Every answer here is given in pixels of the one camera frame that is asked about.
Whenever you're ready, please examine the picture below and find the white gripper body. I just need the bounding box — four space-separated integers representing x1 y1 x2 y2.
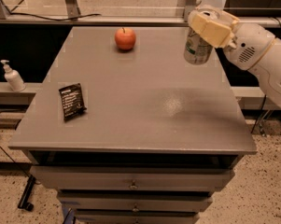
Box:
223 23 275 70

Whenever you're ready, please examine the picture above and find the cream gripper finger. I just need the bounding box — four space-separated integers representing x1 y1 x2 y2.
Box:
205 5 240 27
192 14 237 49

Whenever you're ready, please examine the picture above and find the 7up soda can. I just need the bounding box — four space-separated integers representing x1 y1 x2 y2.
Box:
184 7 219 65

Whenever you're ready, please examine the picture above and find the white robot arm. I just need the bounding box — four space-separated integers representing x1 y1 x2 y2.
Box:
188 6 281 108

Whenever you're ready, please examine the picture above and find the red apple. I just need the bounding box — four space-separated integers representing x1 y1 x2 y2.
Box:
115 27 136 50

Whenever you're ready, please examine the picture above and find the grey drawer cabinet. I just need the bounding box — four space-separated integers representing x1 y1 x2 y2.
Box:
10 27 256 224

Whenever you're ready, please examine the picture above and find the black snack packet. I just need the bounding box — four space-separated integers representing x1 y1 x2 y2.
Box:
59 83 87 121

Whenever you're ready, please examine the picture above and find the white pump bottle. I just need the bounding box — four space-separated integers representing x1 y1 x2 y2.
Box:
0 60 25 91

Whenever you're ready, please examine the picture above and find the black clamp on floor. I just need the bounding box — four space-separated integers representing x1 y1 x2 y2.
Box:
18 175 35 212

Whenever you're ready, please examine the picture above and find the black cable on railing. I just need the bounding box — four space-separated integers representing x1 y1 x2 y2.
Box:
0 12 102 21

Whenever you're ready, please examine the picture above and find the metal railing frame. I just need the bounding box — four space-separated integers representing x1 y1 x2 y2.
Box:
0 0 281 27

